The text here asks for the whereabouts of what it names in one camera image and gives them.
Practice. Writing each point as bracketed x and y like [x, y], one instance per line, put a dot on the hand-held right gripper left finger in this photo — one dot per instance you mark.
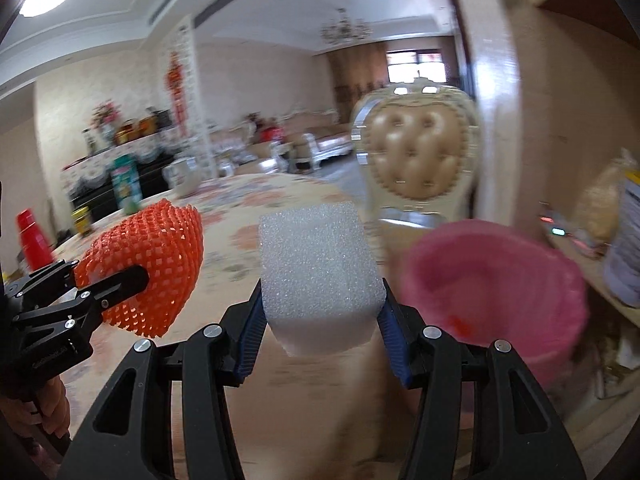
[250, 335]

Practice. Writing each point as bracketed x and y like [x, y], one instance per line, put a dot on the window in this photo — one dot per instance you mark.
[415, 67]

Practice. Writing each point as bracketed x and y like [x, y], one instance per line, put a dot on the red thermos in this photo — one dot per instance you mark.
[34, 240]

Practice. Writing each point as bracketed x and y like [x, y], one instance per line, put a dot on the white lace cloth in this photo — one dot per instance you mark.
[100, 165]

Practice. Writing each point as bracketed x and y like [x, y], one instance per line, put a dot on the large tin can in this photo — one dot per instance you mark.
[625, 245]

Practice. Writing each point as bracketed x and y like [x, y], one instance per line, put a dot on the cream sofa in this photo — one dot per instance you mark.
[325, 142]

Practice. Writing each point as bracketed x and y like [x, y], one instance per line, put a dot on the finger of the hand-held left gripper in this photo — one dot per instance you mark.
[125, 282]
[45, 282]

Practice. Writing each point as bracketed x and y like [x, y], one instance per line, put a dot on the orange foam fruit net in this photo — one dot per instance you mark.
[160, 245]

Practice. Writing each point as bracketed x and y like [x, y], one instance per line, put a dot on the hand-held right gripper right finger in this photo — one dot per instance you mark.
[395, 340]

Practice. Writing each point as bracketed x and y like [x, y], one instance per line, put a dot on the red knot wall ornament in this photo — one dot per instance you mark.
[176, 90]

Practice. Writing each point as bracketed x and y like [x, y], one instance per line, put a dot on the pink plastic bin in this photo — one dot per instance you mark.
[500, 280]

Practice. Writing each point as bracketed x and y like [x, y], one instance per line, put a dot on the green snack bag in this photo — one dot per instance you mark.
[125, 185]

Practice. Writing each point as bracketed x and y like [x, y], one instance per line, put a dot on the white lattice partition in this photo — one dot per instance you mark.
[197, 85]

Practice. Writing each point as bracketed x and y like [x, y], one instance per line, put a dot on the black sideboard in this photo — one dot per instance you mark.
[102, 200]

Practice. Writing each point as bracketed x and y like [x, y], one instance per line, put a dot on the white floral teapot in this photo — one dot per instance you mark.
[182, 177]

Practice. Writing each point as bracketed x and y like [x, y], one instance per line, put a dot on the brown patterned curtain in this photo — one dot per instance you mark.
[355, 80]

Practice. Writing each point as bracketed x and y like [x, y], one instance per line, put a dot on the flower bouquet in vase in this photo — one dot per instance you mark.
[106, 115]

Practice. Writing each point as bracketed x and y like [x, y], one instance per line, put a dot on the chandelier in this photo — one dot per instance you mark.
[346, 27]

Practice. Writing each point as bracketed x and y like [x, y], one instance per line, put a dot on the clear bag of food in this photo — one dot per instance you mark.
[597, 200]

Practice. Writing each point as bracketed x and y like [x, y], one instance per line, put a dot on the yellow jar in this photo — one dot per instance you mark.
[82, 222]

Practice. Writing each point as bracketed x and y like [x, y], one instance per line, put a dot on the cream tufted dining chair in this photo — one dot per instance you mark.
[415, 150]

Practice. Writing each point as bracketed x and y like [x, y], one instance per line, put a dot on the white foam block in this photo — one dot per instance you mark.
[315, 270]

